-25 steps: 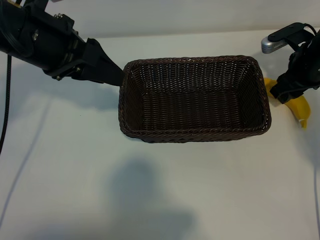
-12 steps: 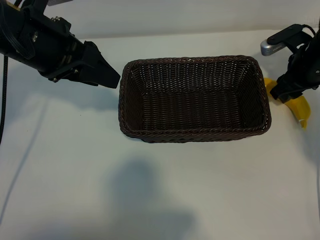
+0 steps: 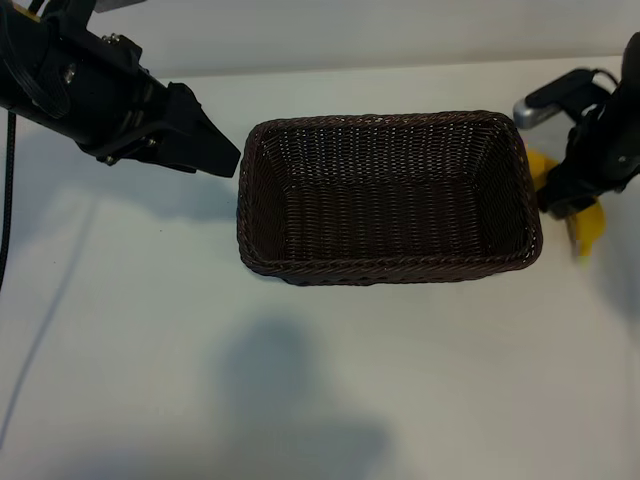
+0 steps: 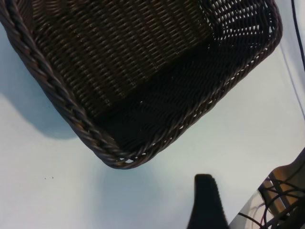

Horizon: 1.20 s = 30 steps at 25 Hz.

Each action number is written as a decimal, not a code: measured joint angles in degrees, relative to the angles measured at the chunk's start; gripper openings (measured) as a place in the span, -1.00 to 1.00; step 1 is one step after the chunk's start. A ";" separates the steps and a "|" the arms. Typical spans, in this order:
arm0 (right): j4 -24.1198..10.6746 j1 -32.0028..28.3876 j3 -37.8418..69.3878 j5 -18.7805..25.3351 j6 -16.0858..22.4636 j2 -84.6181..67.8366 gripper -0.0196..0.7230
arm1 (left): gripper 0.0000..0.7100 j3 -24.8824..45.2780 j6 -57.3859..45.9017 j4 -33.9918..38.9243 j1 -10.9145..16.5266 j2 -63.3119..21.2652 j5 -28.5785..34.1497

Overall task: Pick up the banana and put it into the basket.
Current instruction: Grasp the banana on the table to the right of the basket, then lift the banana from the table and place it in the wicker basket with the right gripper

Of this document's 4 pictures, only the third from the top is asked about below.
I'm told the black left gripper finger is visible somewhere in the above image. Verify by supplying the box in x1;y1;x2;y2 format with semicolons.
163;82;243;167
143;130;240;179

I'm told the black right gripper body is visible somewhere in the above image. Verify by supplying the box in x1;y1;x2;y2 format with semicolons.
558;82;640;200

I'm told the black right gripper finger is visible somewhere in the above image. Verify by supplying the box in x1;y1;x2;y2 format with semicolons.
536;166;581;212
548;189;602;220

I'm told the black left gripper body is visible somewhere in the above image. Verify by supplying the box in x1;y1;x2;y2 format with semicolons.
29;0;174;167

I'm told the yellow banana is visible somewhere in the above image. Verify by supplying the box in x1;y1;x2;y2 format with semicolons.
526;147;607;262

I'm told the dark brown wicker basket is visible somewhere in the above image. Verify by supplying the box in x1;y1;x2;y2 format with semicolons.
235;109;545;288

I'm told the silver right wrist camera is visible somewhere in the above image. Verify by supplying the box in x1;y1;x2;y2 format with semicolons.
512;68;610;132

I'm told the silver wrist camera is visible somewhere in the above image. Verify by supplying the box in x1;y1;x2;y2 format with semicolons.
512;68;610;132
93;0;147;13

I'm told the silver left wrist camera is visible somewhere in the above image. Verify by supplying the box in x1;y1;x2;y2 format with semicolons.
93;0;147;13

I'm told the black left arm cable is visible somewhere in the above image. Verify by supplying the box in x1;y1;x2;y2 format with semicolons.
0;109;19;292

